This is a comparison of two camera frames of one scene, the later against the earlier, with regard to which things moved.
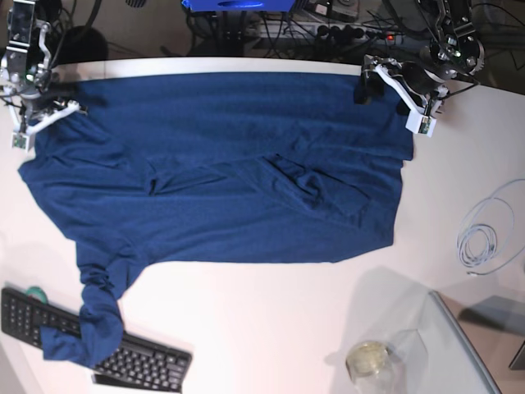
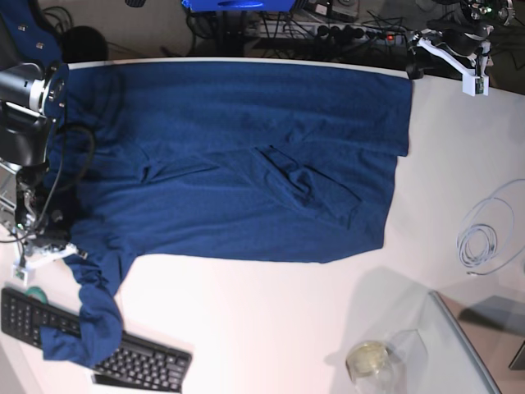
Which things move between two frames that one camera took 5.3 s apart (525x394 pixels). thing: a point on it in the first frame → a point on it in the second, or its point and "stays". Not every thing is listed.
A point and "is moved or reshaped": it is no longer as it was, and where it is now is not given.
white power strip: x=330 y=32 stays
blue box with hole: x=238 y=5 stays
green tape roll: x=38 y=292 stays
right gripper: x=45 y=92 → x=58 y=238
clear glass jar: x=373 y=368 stays
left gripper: x=415 y=77 → x=464 y=39
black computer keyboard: x=139 y=364 stays
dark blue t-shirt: x=252 y=168 is moved or reshaped
